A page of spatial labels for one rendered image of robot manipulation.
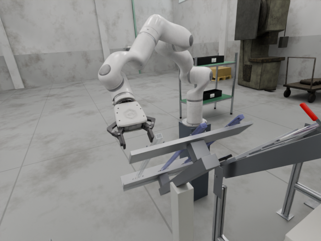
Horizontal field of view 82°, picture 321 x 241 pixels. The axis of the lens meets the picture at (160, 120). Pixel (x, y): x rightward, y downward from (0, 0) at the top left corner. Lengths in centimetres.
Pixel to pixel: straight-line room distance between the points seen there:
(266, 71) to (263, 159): 504
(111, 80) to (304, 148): 63
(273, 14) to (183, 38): 483
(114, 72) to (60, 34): 897
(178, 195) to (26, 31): 938
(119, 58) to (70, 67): 892
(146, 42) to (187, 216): 68
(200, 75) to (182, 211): 88
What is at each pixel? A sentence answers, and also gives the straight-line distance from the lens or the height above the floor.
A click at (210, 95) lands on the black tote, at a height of 42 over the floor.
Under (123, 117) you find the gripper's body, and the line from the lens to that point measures 62.
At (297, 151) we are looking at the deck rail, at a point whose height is 95.
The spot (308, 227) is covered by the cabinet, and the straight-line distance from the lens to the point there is 95.
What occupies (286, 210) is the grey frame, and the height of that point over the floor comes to 7.
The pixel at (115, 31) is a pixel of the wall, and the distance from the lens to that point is 990.
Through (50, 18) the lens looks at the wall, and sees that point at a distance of 967.
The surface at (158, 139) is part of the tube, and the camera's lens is 39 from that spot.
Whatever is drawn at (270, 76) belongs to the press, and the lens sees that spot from 586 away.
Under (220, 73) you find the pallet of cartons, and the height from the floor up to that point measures 25.
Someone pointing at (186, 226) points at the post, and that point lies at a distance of 76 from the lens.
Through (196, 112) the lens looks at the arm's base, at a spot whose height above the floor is 81.
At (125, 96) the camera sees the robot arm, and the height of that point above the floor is 111.
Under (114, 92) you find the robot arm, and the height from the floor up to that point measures 112.
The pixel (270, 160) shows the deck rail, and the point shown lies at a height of 88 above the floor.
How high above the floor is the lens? 127
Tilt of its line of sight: 22 degrees down
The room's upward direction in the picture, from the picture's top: 4 degrees counter-clockwise
